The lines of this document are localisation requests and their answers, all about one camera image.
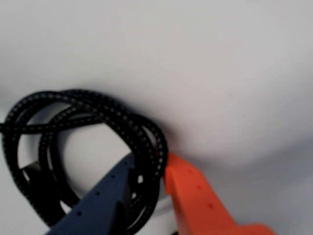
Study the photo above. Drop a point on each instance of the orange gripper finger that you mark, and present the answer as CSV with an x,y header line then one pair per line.
x,y
195,200

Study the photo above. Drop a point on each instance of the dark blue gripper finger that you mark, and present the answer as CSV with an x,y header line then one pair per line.
x,y
97,205

